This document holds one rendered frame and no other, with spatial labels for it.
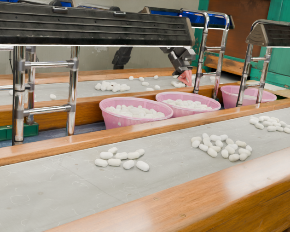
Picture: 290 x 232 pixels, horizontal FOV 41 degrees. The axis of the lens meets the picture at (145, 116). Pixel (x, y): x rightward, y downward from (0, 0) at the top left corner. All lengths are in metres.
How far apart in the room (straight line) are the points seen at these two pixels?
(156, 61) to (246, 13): 1.65
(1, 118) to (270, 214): 0.83
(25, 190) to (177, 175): 0.36
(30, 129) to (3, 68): 2.46
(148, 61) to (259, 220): 3.02
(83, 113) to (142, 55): 2.56
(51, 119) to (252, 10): 1.37
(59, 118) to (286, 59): 1.29
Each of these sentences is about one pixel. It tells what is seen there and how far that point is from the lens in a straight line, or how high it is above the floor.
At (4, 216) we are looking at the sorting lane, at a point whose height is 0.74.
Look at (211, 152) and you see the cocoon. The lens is 1.11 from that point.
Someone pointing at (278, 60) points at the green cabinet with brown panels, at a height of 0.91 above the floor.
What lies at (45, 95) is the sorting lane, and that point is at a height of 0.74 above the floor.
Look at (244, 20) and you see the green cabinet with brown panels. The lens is 2.33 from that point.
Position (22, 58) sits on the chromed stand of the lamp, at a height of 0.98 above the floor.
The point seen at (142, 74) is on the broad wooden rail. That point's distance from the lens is 2.07.
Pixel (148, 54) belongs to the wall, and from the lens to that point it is 3.88.
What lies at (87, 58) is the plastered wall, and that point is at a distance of 4.18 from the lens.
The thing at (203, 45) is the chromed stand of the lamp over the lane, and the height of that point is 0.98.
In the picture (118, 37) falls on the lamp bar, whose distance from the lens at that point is 0.86.
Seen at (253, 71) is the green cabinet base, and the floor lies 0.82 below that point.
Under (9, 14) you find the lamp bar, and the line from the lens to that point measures 0.75.
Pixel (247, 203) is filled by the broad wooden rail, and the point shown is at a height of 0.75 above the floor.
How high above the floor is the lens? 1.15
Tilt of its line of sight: 17 degrees down
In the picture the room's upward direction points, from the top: 7 degrees clockwise
